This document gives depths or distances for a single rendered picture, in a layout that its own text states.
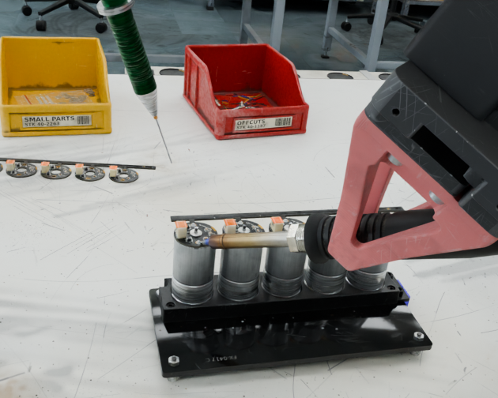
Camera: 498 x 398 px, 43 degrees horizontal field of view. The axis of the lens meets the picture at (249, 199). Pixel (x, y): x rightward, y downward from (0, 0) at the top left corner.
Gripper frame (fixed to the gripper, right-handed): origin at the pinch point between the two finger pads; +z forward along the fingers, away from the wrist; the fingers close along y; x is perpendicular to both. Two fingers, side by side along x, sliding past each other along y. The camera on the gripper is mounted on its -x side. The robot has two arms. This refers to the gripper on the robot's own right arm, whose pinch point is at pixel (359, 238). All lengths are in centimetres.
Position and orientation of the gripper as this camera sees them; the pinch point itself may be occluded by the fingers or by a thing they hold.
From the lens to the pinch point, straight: 29.9
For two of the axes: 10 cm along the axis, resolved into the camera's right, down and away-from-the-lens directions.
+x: 7.1, 6.9, -1.4
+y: -5.2, 3.8, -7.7
